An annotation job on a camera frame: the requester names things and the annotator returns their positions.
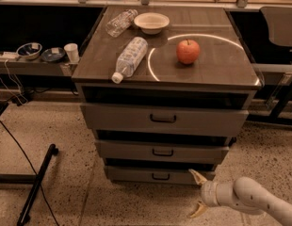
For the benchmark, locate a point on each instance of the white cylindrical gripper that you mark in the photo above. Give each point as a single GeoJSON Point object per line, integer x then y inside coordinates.
{"type": "Point", "coordinates": [208, 193]}

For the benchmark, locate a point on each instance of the grey bottom drawer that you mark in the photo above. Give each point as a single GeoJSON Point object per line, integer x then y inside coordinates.
{"type": "Point", "coordinates": [159, 176]}

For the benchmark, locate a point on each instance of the grey drawer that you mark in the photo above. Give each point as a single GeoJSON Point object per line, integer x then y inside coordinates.
{"type": "Point", "coordinates": [159, 176]}
{"type": "Point", "coordinates": [164, 120]}
{"type": "Point", "coordinates": [161, 152]}

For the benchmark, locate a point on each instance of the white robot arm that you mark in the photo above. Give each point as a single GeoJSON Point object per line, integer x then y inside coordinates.
{"type": "Point", "coordinates": [244, 195]}

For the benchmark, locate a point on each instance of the grey middle drawer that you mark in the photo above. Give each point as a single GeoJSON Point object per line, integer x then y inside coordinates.
{"type": "Point", "coordinates": [161, 152]}

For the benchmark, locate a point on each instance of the grey top drawer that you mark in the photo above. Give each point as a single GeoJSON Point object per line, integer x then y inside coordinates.
{"type": "Point", "coordinates": [164, 120]}

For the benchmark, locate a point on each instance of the dark wood drawer cabinet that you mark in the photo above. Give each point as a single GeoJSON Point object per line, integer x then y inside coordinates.
{"type": "Point", "coordinates": [221, 77]}

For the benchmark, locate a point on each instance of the red apple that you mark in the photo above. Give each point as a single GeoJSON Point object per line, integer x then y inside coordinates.
{"type": "Point", "coordinates": [187, 51]}

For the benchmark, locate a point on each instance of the clear bottle white cap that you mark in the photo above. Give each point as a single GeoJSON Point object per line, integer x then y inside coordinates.
{"type": "Point", "coordinates": [129, 59]}

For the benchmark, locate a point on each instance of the black floor stand leg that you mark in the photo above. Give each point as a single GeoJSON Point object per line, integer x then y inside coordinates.
{"type": "Point", "coordinates": [38, 177]}

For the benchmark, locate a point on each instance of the white ceramic bowl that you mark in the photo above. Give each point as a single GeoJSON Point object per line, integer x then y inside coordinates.
{"type": "Point", "coordinates": [151, 23]}

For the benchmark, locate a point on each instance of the clear empty plastic bottle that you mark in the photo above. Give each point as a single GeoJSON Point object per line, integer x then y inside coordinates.
{"type": "Point", "coordinates": [119, 24]}

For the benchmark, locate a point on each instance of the dark chair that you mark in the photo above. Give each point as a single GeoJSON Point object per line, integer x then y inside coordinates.
{"type": "Point", "coordinates": [279, 22]}

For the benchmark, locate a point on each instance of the white paper cup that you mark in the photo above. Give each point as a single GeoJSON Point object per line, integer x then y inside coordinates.
{"type": "Point", "coordinates": [71, 50]}

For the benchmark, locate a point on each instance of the dark blue bowl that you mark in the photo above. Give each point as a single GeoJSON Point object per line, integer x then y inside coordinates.
{"type": "Point", "coordinates": [53, 54]}

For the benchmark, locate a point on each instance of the grey side shelf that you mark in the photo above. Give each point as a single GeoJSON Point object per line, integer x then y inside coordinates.
{"type": "Point", "coordinates": [37, 68]}

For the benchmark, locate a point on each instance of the white rimmed dark bowl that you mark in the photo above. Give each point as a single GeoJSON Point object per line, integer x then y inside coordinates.
{"type": "Point", "coordinates": [29, 51]}

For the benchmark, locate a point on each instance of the white power strip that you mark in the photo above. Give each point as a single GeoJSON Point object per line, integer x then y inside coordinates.
{"type": "Point", "coordinates": [8, 56]}

